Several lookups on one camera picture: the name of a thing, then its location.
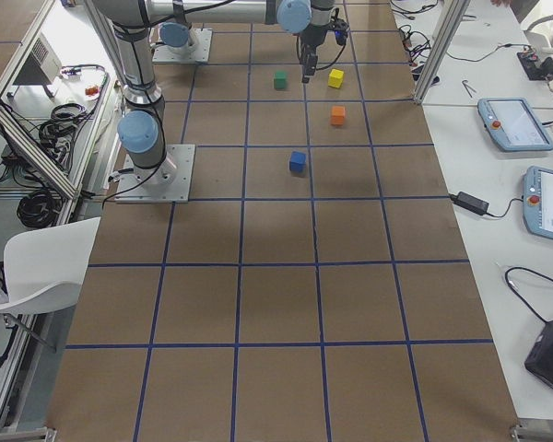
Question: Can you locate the green wooden block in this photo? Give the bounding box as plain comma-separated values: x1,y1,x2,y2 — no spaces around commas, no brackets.
273,70,288,90

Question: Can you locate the blue wooden block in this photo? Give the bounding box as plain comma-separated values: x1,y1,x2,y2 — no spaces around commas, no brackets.
288,151,307,174

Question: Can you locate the orange wooden block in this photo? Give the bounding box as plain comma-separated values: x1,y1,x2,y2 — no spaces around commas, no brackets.
330,105,347,127

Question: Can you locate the white plastic chair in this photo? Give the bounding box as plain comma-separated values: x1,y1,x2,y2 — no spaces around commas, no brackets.
0,216,102,354

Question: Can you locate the lower teach pendant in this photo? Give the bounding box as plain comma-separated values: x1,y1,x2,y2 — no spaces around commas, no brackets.
523,166,553,239

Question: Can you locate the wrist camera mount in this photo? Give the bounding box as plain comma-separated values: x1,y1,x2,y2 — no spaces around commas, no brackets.
330,17,349,47

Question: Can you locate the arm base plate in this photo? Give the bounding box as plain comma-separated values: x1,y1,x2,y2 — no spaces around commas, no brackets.
152,23,213,64
114,145,195,204

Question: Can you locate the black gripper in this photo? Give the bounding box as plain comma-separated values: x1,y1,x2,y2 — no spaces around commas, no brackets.
297,28,327,84

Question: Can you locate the black braided cable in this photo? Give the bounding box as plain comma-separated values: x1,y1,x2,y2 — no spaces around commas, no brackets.
315,41,351,72

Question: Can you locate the yellow wooden block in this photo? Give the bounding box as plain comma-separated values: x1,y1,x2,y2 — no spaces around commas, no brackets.
327,68,345,89

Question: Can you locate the upper teach pendant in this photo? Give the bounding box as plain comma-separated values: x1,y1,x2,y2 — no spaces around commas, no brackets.
477,98,553,152

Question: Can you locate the teach pendant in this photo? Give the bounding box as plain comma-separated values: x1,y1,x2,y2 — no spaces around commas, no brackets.
477,98,553,152
523,166,553,239

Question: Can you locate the aluminium frame post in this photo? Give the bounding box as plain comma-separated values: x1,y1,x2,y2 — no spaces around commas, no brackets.
413,0,470,105

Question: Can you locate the black power adapter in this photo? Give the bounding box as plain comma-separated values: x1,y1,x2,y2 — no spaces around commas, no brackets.
449,192,488,215

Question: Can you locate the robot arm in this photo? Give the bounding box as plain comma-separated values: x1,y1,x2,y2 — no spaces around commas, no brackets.
143,1,336,84
91,1,177,187

